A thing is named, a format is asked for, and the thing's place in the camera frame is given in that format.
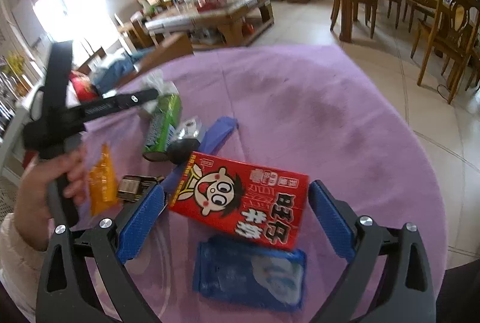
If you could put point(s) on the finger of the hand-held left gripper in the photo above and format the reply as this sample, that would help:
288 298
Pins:
112 104

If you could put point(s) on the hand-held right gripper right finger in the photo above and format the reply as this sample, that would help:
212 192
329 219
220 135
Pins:
332 225

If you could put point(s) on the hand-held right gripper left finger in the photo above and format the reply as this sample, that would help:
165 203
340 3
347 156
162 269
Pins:
144 221

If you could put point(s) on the large red milk carton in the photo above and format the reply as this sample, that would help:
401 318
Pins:
240 195

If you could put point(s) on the person's left forearm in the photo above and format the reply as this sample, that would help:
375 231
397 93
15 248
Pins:
18 263

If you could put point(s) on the person's left hand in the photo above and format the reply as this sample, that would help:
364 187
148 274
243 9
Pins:
33 195

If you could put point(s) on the blue clothing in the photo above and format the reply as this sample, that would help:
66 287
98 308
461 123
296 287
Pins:
112 75

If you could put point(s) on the red pillow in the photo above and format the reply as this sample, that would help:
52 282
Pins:
80 88

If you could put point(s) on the dark brown wrapper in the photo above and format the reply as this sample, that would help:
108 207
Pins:
131 187

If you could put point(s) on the green tissue pack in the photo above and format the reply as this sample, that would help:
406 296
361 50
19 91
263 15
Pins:
163 120

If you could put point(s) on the orange snack packet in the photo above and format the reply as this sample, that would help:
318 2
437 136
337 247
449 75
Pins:
101 184

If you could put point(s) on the yellow flowers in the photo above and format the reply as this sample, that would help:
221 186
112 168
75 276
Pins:
15 62

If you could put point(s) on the wooden sofa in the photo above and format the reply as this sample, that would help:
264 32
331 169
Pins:
165 50

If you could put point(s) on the wooden armchair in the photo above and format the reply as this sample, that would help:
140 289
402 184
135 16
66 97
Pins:
137 30

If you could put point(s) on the black round cap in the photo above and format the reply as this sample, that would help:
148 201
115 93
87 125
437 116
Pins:
182 152

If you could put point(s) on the crumpled silver clear wrapper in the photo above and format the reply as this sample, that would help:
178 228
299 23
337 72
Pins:
189 127

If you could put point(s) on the large bright window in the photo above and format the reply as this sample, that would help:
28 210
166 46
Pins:
71 7

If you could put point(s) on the blue white packet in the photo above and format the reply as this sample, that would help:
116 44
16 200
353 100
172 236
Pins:
240 278

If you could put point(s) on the purple tablecloth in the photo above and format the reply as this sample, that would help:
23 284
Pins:
300 112

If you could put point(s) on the wooden coffee table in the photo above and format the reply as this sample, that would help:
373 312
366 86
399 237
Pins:
225 20

